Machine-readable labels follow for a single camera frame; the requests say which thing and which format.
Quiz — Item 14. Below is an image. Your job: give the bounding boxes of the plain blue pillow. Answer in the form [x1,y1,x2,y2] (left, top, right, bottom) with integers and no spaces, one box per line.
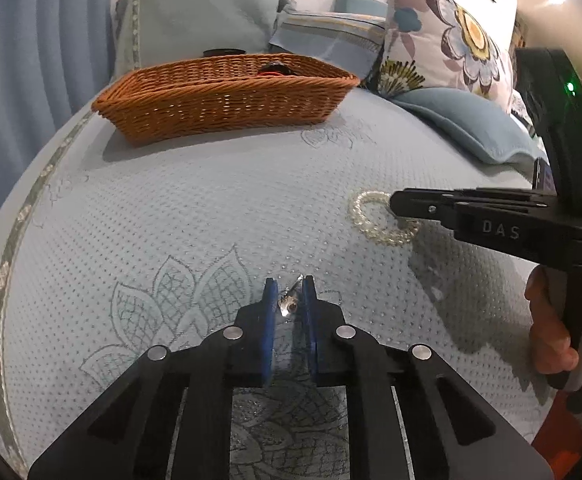
[391,87,546,166]

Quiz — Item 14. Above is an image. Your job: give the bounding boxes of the floral print pillow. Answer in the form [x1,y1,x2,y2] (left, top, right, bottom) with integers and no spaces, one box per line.
[377,0,519,111]

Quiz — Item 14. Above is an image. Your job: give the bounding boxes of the brown wicker basket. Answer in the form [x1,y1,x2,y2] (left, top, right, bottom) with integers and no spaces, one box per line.
[92,52,361,147]

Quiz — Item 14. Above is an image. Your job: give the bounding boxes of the blue curtain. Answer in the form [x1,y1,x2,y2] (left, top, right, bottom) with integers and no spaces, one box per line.
[0,0,117,241]

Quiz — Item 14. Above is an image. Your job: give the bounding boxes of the pale gold crystal bracelet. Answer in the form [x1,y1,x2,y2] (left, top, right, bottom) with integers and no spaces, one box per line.
[347,190,422,247]

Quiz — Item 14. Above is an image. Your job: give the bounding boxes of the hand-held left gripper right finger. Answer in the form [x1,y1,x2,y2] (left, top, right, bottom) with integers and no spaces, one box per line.
[301,275,554,480]

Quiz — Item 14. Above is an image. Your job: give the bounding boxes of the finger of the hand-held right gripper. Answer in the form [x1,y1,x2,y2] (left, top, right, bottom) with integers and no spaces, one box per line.
[390,187,554,226]

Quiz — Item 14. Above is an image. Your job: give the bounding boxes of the striped blue pillow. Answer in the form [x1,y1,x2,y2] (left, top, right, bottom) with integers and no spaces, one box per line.
[269,7,388,86]

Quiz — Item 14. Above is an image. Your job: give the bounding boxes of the large grey-blue pillow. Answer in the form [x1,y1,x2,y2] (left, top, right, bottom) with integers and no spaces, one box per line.
[114,0,299,78]

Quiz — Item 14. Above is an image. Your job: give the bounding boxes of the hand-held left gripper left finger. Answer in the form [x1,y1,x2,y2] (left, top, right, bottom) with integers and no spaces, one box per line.
[28,277,279,480]

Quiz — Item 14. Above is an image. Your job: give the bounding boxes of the teal sofa backrest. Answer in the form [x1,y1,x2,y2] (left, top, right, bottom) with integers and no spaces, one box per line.
[335,0,389,16]

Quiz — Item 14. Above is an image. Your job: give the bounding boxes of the person's right hand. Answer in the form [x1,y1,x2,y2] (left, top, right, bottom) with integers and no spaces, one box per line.
[525,265,579,375]

